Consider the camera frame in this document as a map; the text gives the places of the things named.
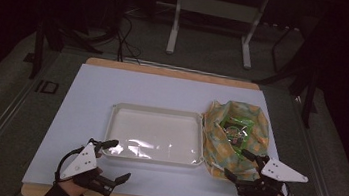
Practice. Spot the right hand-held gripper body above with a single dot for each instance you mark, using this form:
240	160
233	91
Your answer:
282	171

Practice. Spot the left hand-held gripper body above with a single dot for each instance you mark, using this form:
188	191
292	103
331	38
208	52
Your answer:
82	165

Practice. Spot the yellow patterned cloth bag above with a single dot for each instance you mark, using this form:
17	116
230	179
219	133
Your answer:
219	150

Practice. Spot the green snack packet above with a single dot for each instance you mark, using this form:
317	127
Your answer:
237	127

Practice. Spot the white plastic tray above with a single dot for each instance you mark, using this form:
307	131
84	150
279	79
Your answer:
156	132

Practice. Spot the person's left hand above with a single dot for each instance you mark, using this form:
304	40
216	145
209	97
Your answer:
73	187

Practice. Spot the white table mat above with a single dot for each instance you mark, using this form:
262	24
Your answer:
163	91

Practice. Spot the dark metal stand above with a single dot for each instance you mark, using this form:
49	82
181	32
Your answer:
309	101
37	54

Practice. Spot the dark equipment tower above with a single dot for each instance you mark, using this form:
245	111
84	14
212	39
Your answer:
117	0

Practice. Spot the white metal stand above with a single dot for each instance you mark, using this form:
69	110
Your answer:
218	9

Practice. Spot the black floor bracket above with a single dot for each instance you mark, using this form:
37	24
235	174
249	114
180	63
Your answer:
48	87

